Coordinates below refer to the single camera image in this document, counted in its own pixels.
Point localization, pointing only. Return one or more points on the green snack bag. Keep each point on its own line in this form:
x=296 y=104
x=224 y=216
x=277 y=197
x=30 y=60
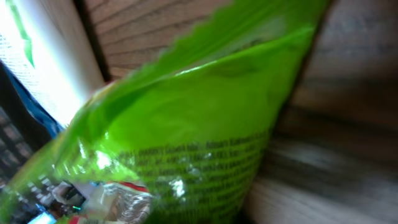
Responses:
x=181 y=138

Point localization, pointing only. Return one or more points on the blue snack bar wrapper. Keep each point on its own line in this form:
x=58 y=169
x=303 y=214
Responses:
x=36 y=111

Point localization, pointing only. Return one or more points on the white tube gold cap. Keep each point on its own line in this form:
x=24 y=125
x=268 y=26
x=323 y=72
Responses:
x=44 y=43

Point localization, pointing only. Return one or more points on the grey plastic mesh basket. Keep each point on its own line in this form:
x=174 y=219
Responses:
x=21 y=134

